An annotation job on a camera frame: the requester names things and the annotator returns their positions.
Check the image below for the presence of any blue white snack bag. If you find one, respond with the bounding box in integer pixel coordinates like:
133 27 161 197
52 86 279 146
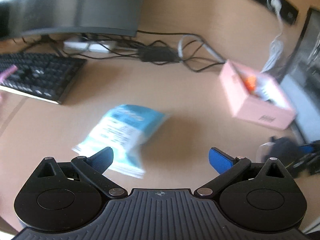
73 105 169 179

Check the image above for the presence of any glass computer case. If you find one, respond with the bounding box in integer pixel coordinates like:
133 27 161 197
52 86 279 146
280 8 319 142

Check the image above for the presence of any white power strip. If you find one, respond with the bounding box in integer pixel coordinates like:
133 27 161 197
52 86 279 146
63 36 117 54

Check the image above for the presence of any pink cardboard box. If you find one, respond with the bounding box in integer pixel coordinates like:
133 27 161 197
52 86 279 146
219 60 296 130

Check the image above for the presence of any white coiled cable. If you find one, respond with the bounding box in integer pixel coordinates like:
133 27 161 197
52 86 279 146
261 0 286 73

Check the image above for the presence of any black mechanical keyboard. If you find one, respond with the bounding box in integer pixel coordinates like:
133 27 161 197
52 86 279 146
1 53 87 105

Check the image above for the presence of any black plush toy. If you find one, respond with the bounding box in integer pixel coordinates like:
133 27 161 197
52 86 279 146
267 137 303 166

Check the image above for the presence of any grey looped cable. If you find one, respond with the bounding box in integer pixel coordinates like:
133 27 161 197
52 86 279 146
177 35 226 65

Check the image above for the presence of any orange plastic toy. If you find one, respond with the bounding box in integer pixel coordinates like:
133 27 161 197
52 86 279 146
243 75 257 94

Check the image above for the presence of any curved computer monitor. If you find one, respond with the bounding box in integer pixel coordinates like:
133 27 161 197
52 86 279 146
1 0 143 40

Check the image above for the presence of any black power adapter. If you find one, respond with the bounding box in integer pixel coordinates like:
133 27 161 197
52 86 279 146
137 46 180 63

